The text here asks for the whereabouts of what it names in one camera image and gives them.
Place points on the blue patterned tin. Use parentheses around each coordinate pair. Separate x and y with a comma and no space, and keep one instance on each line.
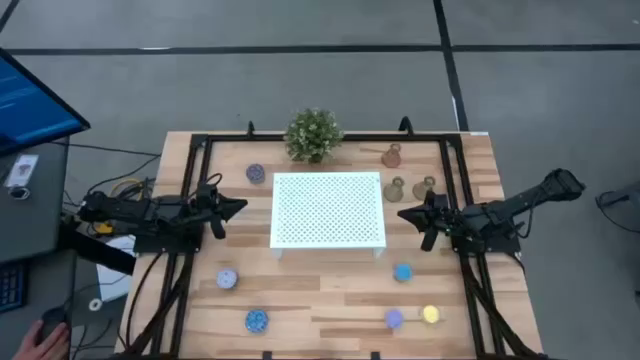
(256,321)

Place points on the dark purple patterned tin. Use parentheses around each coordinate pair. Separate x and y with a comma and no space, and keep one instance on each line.
(255,173)

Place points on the black aluminium table frame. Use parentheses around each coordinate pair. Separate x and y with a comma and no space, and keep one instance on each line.
(250,137)

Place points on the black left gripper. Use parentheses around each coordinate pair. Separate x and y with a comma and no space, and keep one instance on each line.
(207,212)

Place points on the white perforated metal shelf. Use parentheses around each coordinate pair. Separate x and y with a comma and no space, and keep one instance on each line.
(327,210)

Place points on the white paper sheet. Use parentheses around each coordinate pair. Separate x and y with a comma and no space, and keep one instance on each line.
(112,285)

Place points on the black keyboard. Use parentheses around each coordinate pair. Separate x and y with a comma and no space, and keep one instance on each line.
(12,287)

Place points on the grey side desk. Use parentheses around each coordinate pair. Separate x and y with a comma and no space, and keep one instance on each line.
(35,225)

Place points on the black floor stand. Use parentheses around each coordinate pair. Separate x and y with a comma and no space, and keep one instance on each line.
(620,200)

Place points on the black desk leg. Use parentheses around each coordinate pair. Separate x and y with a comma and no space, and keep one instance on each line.
(100,252)

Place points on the white tape roll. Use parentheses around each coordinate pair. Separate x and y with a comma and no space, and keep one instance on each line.
(95,304)

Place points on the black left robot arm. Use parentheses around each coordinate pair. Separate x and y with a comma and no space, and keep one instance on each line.
(130,210)

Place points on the yellow clamp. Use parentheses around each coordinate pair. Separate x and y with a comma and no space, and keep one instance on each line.
(103,228)

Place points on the computer monitor blue screen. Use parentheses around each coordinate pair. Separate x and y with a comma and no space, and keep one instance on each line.
(30,105)

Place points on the potted green artificial plant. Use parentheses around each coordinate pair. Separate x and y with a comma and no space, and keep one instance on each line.
(312,135)

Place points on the white card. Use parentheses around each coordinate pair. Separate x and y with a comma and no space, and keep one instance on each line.
(22,170)

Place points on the person's hand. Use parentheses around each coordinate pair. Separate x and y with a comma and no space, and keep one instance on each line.
(42,345)

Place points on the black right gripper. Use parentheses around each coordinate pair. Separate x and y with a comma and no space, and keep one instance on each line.
(437,215)

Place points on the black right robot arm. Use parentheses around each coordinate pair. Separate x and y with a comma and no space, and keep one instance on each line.
(515,202)

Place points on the plain yellow candle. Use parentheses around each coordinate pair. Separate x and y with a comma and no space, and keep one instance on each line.
(430,314)

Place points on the green glass candle holder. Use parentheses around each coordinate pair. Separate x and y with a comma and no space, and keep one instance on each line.
(421,190)
(394,192)

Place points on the plain blue candle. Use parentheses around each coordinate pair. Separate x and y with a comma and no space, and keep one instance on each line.
(403,273)

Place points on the pale lilac patterned tin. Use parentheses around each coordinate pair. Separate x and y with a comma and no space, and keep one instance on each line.
(227,279)

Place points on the plain purple candle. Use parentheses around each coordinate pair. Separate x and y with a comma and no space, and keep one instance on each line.
(394,319)

